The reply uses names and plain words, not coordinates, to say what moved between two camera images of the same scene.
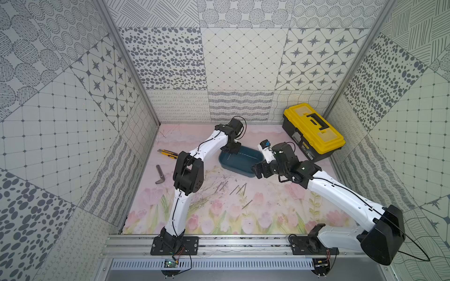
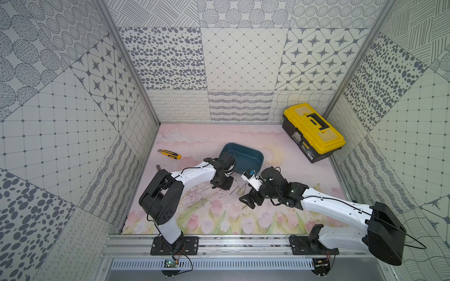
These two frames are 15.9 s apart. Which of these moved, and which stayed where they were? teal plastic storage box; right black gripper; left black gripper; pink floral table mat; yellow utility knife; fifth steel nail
Moved: left black gripper; right black gripper
Stayed: fifth steel nail; yellow utility knife; pink floral table mat; teal plastic storage box
